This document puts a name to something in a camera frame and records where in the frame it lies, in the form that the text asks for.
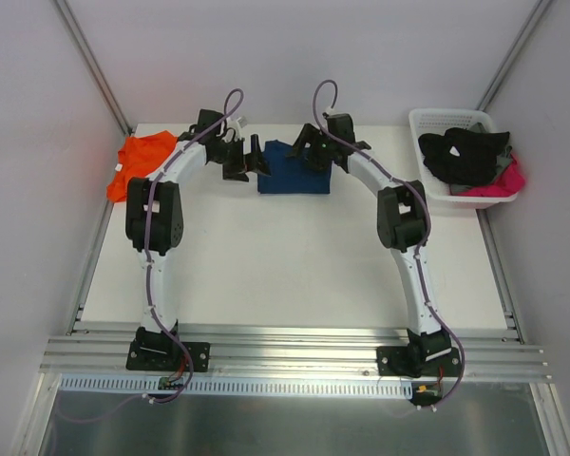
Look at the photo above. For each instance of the orange folded t-shirt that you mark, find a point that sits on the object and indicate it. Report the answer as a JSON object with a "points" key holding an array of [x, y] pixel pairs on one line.
{"points": [[138, 157]]}

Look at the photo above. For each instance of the white slotted cable duct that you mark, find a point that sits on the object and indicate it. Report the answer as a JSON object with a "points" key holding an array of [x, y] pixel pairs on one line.
{"points": [[269, 387]]}

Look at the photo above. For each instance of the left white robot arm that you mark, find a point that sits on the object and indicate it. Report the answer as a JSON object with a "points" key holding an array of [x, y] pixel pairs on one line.
{"points": [[154, 224]]}

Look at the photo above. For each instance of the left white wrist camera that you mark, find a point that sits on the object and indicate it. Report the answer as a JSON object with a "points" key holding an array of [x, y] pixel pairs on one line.
{"points": [[233, 129]]}

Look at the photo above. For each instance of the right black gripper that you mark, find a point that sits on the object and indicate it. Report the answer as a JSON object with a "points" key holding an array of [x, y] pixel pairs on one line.
{"points": [[311, 149]]}

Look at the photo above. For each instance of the corner aluminium profile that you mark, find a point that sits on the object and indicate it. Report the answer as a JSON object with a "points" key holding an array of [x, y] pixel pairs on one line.
{"points": [[529, 27], [76, 34]]}

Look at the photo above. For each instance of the aluminium mounting rail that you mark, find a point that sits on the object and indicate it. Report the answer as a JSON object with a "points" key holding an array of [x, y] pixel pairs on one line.
{"points": [[331, 353]]}

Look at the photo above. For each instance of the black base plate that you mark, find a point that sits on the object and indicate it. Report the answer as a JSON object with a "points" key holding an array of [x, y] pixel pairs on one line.
{"points": [[401, 361], [143, 359]]}

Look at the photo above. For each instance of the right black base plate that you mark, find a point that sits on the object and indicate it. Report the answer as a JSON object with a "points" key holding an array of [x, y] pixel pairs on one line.
{"points": [[401, 361]]}

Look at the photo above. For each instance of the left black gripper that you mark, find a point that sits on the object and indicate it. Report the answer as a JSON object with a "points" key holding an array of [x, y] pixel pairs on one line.
{"points": [[237, 159]]}

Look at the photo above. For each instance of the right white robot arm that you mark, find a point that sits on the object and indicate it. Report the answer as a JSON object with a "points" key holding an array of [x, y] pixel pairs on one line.
{"points": [[403, 226]]}

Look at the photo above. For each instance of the black t-shirt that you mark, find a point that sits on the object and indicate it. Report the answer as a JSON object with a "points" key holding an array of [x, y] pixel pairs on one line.
{"points": [[461, 157]]}

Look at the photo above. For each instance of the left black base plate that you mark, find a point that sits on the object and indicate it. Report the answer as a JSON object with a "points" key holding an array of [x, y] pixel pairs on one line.
{"points": [[143, 359]]}

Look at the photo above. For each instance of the white plastic laundry basket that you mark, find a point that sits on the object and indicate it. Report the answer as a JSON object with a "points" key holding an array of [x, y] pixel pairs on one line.
{"points": [[438, 121]]}

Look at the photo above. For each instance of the right corner aluminium profile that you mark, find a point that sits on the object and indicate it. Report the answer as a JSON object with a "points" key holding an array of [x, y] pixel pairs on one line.
{"points": [[529, 27]]}

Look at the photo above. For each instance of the navy blue t-shirt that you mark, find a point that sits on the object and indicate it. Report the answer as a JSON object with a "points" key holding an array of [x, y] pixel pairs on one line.
{"points": [[290, 176]]}

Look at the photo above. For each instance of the pink t-shirt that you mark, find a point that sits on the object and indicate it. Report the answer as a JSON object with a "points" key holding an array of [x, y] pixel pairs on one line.
{"points": [[509, 181]]}

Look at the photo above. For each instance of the left corner aluminium profile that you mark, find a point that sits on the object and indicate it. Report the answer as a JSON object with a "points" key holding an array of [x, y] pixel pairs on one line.
{"points": [[76, 34]]}

